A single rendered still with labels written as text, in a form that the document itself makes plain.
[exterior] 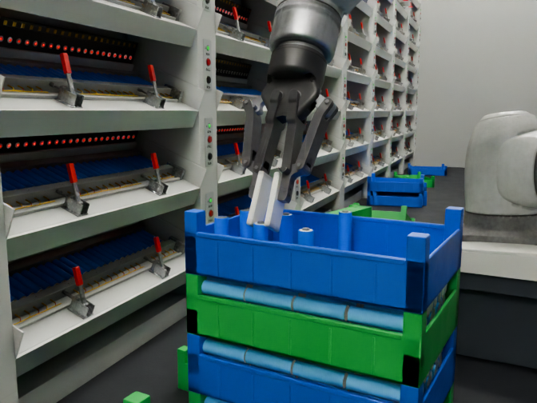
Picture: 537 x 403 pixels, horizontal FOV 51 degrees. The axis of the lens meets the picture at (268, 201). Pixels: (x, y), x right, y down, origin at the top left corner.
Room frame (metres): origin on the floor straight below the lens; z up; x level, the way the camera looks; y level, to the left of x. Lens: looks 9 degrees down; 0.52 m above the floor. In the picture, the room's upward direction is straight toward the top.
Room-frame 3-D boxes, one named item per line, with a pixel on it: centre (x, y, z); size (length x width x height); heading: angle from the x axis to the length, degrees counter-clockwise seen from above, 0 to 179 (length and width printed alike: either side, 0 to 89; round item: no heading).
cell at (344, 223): (0.75, -0.11, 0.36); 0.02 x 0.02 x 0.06
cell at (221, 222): (0.70, 0.06, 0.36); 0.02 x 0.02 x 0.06
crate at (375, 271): (0.70, -0.07, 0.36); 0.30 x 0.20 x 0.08; 61
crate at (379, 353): (0.70, -0.07, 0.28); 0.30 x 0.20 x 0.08; 61
